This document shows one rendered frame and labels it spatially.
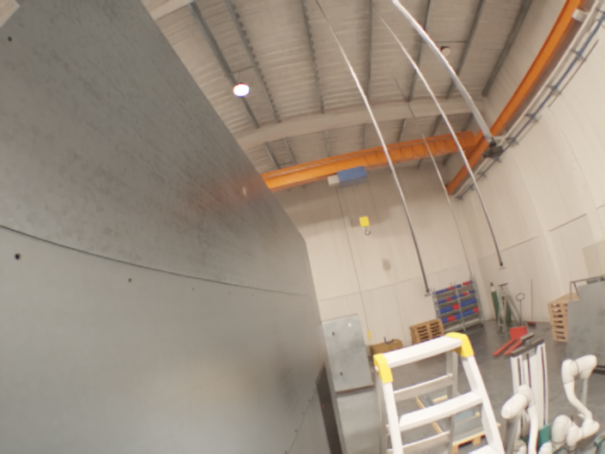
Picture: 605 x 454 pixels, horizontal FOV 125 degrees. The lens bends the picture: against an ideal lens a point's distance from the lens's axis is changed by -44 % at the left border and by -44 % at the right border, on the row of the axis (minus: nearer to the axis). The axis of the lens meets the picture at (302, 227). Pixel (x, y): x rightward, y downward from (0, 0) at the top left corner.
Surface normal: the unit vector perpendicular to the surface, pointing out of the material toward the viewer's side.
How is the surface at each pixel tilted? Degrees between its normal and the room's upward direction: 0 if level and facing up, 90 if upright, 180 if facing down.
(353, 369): 90
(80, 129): 90
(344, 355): 90
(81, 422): 90
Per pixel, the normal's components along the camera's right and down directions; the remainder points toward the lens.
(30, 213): 0.97, -0.22
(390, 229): -0.16, -0.26
